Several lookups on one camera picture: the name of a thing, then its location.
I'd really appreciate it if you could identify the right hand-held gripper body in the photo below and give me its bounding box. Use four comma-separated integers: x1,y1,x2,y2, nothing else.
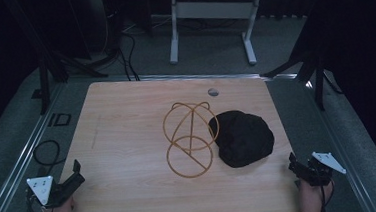
300,149,348,188

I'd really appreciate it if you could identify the silver metal floor rail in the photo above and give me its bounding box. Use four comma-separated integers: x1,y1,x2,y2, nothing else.
0,81,76,212

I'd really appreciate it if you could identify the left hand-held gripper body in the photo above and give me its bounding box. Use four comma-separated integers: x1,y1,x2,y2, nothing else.
26,173,73,210

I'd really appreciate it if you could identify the black looped floor cable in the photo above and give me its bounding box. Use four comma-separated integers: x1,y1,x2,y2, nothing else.
31,138,69,178

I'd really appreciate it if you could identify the black tripod stand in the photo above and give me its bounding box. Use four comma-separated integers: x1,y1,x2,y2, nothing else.
257,8,346,117
1,0,112,118

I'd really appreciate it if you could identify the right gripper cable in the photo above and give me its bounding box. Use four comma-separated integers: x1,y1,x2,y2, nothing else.
316,172,337,212

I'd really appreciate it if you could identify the white metal desk frame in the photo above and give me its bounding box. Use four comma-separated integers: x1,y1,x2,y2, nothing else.
165,0,327,71

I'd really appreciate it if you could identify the person's right hand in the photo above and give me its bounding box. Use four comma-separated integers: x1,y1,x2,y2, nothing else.
296,177,336,212

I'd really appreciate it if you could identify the gold wire hat stand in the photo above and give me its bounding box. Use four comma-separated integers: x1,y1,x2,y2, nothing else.
161,99,223,181

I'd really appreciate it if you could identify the black cloth hat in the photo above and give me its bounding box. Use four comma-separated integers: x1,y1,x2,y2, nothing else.
206,107,277,171

